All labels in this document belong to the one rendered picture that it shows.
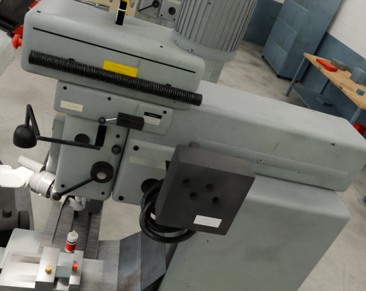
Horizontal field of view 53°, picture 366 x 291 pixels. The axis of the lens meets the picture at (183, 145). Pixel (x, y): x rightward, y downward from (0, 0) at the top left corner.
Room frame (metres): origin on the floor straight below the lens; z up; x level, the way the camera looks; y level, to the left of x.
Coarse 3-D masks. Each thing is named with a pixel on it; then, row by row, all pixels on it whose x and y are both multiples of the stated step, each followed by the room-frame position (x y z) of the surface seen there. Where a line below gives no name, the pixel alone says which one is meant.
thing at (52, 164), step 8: (56, 120) 0.96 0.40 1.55; (64, 120) 0.98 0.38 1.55; (56, 128) 0.96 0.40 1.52; (56, 136) 0.97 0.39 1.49; (56, 144) 0.97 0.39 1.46; (56, 152) 0.97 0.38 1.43; (48, 160) 0.96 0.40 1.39; (56, 160) 0.97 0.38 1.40; (48, 168) 0.96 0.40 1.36; (56, 168) 0.97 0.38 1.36
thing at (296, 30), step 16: (288, 0) 9.15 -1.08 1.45; (304, 0) 8.39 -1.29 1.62; (320, 0) 8.07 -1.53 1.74; (336, 0) 8.15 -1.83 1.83; (288, 16) 8.79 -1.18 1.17; (304, 16) 8.07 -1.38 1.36; (320, 16) 8.11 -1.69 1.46; (272, 32) 9.22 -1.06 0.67; (288, 32) 8.44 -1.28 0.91; (304, 32) 8.07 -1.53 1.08; (320, 32) 8.16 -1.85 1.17; (272, 48) 8.84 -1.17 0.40; (288, 48) 8.10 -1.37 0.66; (304, 48) 8.11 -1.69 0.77; (272, 64) 8.48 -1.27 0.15; (288, 64) 8.06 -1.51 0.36; (304, 64) 8.16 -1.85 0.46
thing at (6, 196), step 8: (0, 160) 1.80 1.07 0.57; (0, 192) 1.54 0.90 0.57; (8, 192) 1.56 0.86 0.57; (0, 200) 1.48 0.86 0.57; (8, 200) 1.50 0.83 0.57; (0, 208) 1.43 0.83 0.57; (8, 208) 1.38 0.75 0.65; (0, 216) 1.34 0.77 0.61; (8, 216) 1.35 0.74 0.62; (16, 216) 1.38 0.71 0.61; (0, 224) 1.30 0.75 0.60; (8, 224) 1.32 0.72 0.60; (16, 224) 1.34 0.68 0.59; (0, 232) 1.29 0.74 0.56; (8, 232) 1.31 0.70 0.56; (0, 240) 1.29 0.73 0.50; (8, 240) 1.31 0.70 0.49
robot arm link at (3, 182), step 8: (0, 168) 1.02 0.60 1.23; (8, 168) 1.06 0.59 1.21; (0, 176) 0.99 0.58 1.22; (8, 176) 0.99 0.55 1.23; (16, 176) 0.99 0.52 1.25; (24, 176) 1.00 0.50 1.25; (0, 184) 0.99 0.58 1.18; (8, 184) 0.98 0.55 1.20; (16, 184) 0.98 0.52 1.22; (24, 184) 0.99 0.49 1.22
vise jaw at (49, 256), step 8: (48, 248) 0.91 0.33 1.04; (56, 248) 0.93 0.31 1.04; (48, 256) 0.88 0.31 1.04; (56, 256) 0.89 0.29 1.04; (40, 264) 0.84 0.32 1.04; (48, 264) 0.85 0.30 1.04; (56, 264) 0.86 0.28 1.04; (40, 272) 0.81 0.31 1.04; (40, 280) 0.78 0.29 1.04; (48, 280) 0.79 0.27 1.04; (48, 288) 0.79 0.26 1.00
